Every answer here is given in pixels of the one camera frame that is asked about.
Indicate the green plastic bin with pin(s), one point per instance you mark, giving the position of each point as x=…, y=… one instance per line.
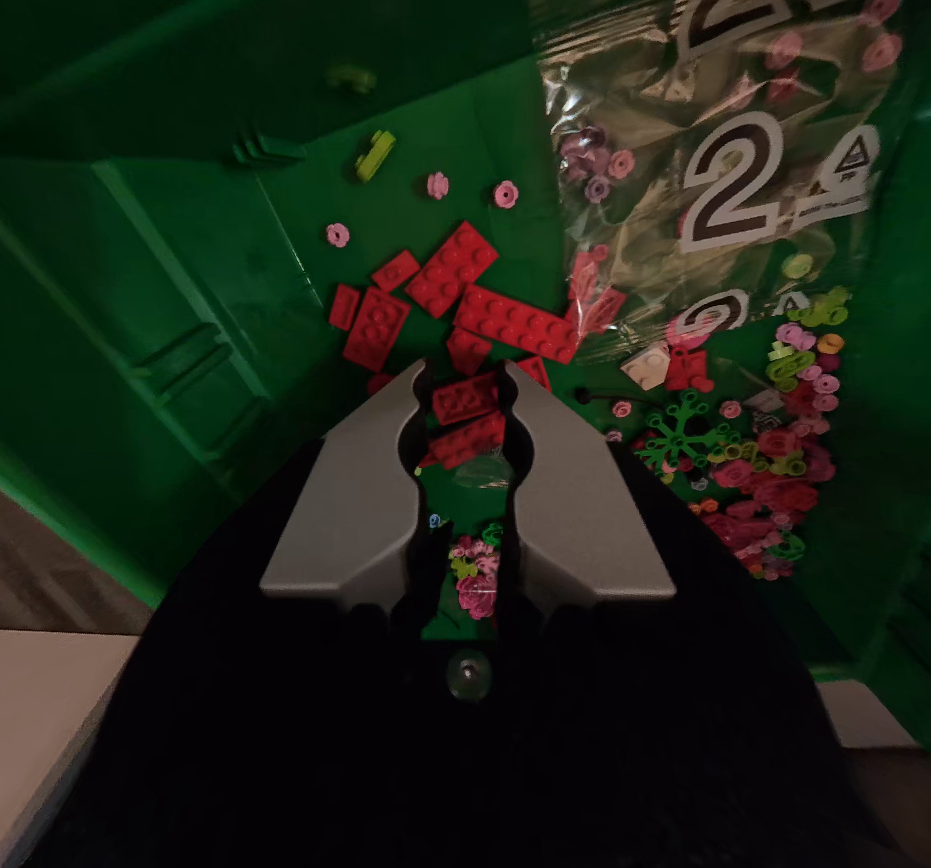
x=182, y=264

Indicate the pile of red lego plates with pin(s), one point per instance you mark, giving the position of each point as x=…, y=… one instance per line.
x=509, y=319

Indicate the black lego antenna piece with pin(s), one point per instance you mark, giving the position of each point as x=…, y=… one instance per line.
x=582, y=396

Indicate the lime green lego piece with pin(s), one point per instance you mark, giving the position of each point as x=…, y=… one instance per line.
x=374, y=154

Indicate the green lego leaf piece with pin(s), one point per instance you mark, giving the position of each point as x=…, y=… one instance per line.
x=673, y=440

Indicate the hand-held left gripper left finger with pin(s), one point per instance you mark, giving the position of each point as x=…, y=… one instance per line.
x=349, y=504

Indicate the clear transparent lego piece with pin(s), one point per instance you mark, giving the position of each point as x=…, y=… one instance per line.
x=480, y=475

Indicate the red lego pieces inside bag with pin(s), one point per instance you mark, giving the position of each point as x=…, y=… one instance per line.
x=593, y=295

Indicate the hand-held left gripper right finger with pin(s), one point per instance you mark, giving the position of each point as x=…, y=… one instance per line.
x=582, y=504

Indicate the red lego bracket piece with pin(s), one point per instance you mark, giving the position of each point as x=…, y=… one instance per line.
x=689, y=369

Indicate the clear numbered plastic bag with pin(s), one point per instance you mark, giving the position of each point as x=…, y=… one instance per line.
x=654, y=243

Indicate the small cluster of pink lego flowers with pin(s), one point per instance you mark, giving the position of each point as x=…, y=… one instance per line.
x=476, y=577

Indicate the red two-by-three lego plate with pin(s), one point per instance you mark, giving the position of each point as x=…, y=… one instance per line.
x=465, y=399

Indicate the heap of small colourful lego pieces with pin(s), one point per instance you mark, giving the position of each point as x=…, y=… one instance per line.
x=778, y=475

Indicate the white lego slope piece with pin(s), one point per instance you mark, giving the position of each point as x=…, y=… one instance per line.
x=646, y=365

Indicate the purple lego flowers inside bag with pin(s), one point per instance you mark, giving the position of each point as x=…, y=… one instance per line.
x=588, y=152

